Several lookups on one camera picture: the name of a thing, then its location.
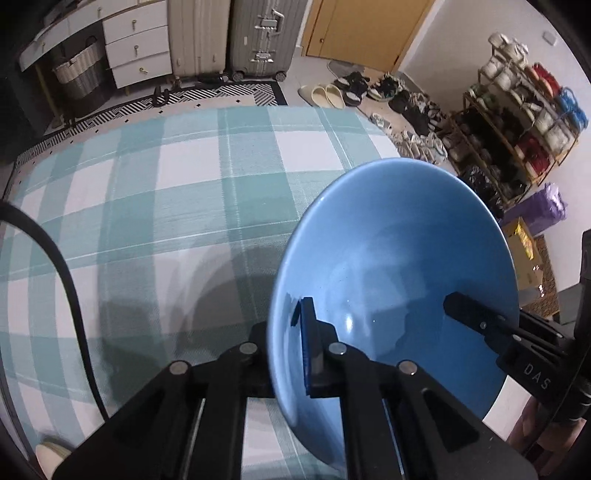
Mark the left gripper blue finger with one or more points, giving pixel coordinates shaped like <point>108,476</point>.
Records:
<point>320,377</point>

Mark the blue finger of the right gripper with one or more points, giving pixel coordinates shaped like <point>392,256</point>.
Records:
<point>494,327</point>

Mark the blue bowl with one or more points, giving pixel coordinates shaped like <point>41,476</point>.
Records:
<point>377,252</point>

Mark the cream plate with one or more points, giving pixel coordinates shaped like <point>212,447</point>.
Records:
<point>49,456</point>

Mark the person's hand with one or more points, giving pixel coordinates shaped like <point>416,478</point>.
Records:
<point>545,444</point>

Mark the cardboard box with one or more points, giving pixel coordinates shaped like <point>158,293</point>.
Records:
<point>526,257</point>

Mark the purple plastic bag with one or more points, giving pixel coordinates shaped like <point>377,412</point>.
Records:
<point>541,210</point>

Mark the white trash bin black bag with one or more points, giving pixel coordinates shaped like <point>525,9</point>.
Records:
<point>480,183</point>

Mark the teal plaid tablecloth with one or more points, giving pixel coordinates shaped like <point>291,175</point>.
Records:
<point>172,229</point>

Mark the wooden shoe rack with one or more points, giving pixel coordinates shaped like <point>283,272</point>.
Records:
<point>518,123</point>

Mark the wooden door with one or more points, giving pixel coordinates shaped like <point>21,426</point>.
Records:
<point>374,34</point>

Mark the silver suitcase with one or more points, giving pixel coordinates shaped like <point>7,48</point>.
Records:
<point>263,38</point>

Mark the beige suitcase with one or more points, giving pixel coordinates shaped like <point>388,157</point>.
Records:
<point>198,36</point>

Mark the woven laundry basket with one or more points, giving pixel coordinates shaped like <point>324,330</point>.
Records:
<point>83,76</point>

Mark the white drawer desk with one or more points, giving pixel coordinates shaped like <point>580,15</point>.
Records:
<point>135,35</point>

